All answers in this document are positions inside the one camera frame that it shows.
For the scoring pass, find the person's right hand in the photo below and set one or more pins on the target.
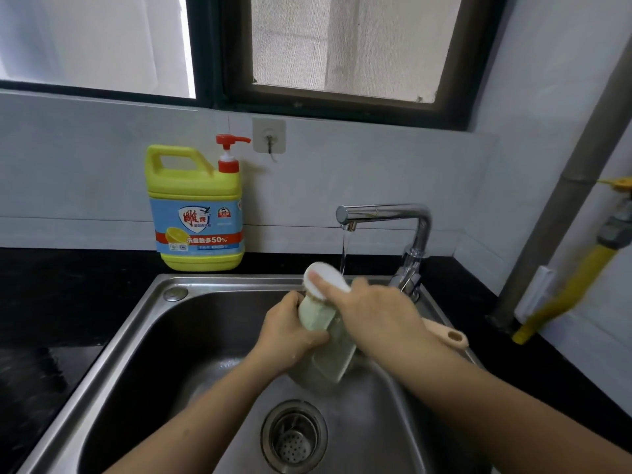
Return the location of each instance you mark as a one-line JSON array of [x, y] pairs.
[[380, 320]]

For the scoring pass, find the person's left hand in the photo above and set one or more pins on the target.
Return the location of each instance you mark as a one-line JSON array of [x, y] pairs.
[[279, 335]]

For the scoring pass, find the person's right fingers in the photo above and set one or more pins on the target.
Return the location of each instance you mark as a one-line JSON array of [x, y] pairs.
[[335, 300]]

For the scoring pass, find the person's left thumb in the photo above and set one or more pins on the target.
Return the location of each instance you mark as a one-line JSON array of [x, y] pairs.
[[313, 340]]

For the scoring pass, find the white sponge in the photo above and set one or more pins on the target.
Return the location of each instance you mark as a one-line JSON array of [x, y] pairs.
[[323, 277]]

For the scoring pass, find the person's right forearm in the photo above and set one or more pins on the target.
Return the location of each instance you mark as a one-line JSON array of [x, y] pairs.
[[493, 414]]

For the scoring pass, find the person's left forearm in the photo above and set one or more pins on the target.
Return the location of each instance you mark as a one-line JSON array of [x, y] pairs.
[[197, 424]]

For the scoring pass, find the metal sink drain strainer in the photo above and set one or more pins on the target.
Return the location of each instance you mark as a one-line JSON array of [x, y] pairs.
[[294, 436]]

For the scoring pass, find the chrome sink faucet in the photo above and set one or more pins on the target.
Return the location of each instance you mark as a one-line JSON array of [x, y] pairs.
[[419, 227]]

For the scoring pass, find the round metal sink hole cap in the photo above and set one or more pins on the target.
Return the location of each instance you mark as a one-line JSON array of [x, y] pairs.
[[176, 294]]

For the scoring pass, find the yellow dish soap pump bottle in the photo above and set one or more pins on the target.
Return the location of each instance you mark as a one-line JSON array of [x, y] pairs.
[[197, 217]]

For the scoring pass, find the stainless steel sink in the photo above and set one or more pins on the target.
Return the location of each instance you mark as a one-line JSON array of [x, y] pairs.
[[148, 365]]

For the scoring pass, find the grey vertical pipe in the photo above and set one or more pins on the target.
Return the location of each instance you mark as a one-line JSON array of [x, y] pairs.
[[558, 217]]

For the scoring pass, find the white adhesive wall hook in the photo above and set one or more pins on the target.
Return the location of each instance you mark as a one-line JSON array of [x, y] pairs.
[[269, 135]]

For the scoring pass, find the white plastic pipe bracket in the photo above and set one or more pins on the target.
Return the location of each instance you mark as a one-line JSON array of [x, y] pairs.
[[535, 291]]

